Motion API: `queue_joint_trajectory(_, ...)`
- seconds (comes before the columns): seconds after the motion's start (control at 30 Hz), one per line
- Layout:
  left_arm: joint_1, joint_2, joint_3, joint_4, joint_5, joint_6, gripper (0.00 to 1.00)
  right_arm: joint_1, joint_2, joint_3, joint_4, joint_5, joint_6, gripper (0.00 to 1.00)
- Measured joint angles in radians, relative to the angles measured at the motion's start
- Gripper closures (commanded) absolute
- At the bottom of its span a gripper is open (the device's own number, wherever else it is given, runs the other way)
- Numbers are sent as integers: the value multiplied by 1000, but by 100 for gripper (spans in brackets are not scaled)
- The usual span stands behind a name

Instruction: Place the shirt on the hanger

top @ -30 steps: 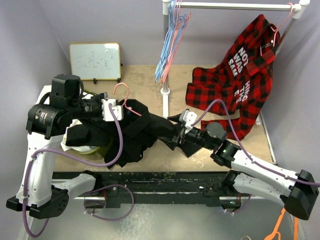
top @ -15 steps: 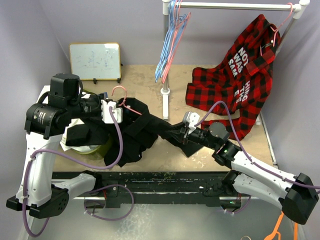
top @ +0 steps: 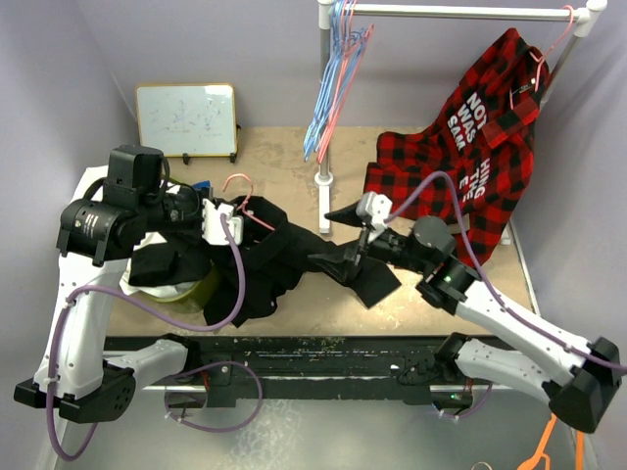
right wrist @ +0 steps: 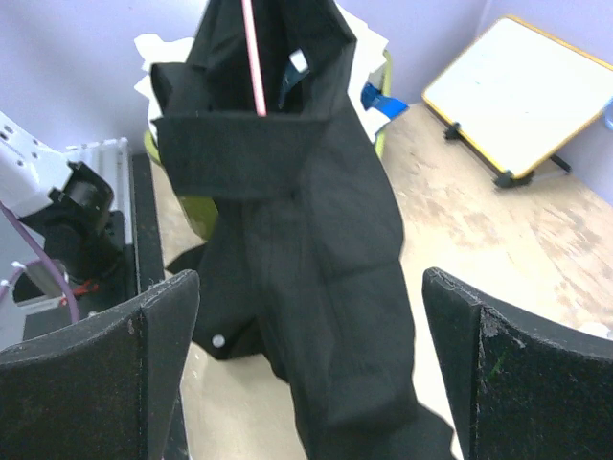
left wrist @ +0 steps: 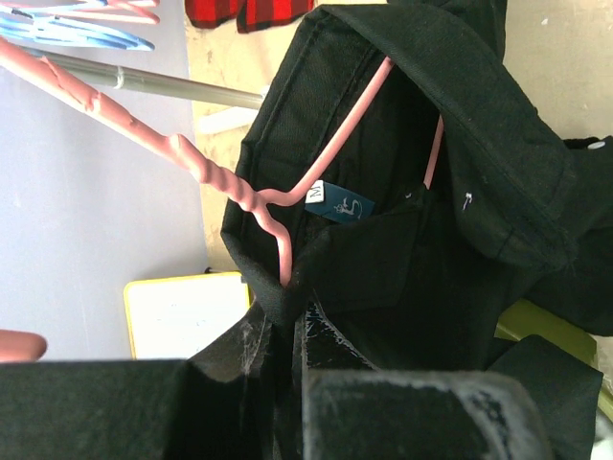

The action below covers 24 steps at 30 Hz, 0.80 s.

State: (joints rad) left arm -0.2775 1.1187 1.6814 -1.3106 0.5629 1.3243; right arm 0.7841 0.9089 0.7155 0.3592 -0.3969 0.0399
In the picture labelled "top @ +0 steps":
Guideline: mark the red black plaid shirt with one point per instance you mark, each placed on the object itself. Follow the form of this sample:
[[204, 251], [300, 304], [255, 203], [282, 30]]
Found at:
[[477, 156]]

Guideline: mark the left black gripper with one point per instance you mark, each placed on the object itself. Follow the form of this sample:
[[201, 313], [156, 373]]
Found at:
[[197, 196]]

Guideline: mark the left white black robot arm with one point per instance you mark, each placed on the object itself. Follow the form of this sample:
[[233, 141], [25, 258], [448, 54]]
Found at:
[[97, 236]]

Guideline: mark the pink hanger holding plaid shirt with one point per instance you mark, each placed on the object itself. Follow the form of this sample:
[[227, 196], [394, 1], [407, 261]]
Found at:
[[570, 32]]

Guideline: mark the small whiteboard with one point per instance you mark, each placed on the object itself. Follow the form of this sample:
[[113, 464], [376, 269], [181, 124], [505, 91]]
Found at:
[[188, 120]]

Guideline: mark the white cloth in basket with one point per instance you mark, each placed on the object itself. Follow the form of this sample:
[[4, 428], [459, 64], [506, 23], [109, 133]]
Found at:
[[165, 293]]

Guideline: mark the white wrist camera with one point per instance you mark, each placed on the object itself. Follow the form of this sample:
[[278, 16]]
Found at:
[[220, 223], [373, 209]]

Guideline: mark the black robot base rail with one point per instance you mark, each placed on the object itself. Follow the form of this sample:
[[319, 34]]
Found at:
[[399, 368]]

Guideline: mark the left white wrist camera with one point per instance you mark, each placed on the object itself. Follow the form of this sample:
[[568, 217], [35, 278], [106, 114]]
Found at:
[[220, 223]]

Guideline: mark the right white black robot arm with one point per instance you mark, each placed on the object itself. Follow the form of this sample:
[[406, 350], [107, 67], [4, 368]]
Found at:
[[574, 377]]

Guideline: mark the white metal clothes rack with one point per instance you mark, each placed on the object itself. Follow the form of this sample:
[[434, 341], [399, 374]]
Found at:
[[342, 48]]

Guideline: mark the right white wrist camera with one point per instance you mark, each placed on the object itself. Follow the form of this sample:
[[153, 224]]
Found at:
[[373, 209]]

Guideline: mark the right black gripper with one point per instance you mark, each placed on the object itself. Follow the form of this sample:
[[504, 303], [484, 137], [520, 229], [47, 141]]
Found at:
[[337, 262]]

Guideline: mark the olive green laundry basket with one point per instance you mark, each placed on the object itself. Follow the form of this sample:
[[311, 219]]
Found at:
[[195, 299]]

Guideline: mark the orange plastic hanger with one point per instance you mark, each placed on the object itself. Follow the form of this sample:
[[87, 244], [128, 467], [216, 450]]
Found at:
[[540, 456]]

